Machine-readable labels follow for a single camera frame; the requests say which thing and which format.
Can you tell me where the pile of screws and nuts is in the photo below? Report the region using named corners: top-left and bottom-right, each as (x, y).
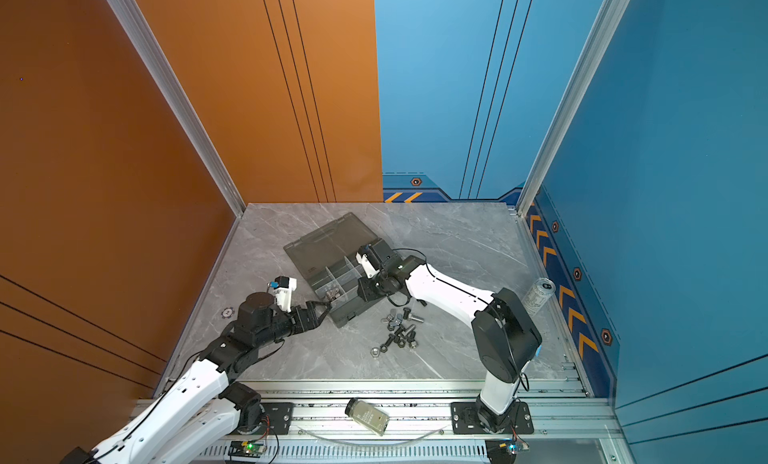
top-left (378, 307), bottom-right (425, 353)

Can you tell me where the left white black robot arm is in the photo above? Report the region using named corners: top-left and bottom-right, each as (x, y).
top-left (62, 291), bottom-right (331, 463)

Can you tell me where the aluminium front rail frame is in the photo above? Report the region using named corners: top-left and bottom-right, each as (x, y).
top-left (152, 376), bottom-right (632, 463)

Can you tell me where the left green circuit board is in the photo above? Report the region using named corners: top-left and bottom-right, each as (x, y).
top-left (227, 440), bottom-right (267, 461)

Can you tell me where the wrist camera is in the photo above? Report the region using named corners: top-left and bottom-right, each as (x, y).
top-left (268, 276), bottom-right (297, 313)
top-left (355, 244), bottom-right (382, 279)

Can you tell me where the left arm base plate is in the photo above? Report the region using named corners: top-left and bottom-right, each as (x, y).
top-left (235, 402), bottom-right (294, 436)

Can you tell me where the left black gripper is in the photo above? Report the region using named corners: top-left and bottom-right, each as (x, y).
top-left (255, 301), bottom-right (332, 352)

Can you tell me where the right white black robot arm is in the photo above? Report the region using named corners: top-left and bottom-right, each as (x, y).
top-left (356, 251), bottom-right (543, 433)

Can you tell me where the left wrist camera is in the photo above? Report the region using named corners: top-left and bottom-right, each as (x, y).
top-left (268, 276), bottom-right (297, 313)

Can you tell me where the small glass jar on rail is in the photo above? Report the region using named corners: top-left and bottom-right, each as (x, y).
top-left (345, 398), bottom-right (390, 436)

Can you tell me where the silver drink can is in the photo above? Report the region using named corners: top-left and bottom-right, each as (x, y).
top-left (522, 278), bottom-right (555, 317)

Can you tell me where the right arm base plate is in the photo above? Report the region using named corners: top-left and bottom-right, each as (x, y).
top-left (450, 400), bottom-right (535, 435)

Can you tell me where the grey plastic organizer box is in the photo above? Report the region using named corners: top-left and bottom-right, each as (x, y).
top-left (284, 213), bottom-right (410, 328)

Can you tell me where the right circuit board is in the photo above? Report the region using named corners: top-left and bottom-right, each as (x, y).
top-left (485, 439), bottom-right (530, 464)

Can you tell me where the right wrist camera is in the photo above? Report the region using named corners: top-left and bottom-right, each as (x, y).
top-left (355, 244), bottom-right (382, 279)

